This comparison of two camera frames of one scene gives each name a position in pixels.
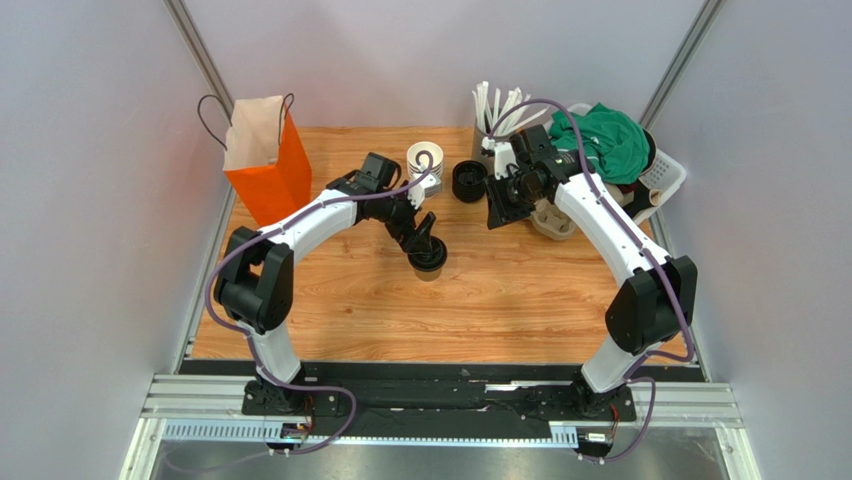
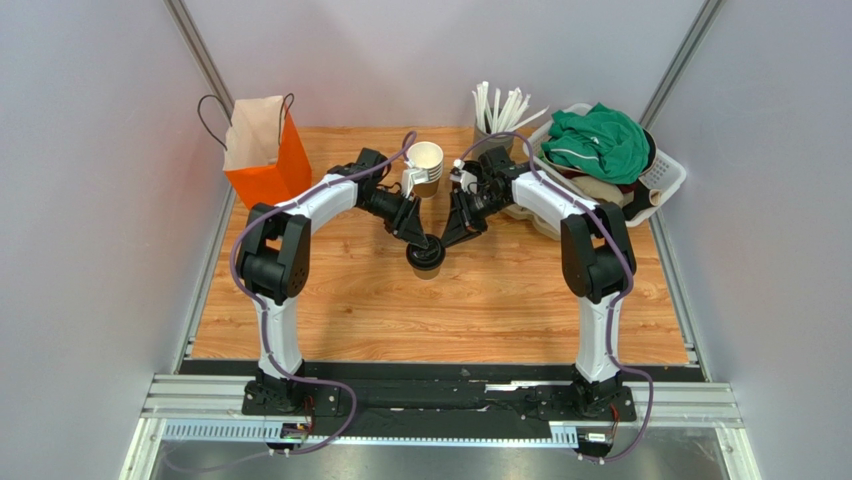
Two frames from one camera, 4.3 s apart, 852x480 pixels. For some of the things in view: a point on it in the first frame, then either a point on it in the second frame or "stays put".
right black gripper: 500,204 to 462,211
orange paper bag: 264,157 stays put
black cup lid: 430,260 stays put
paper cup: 428,276 stays put
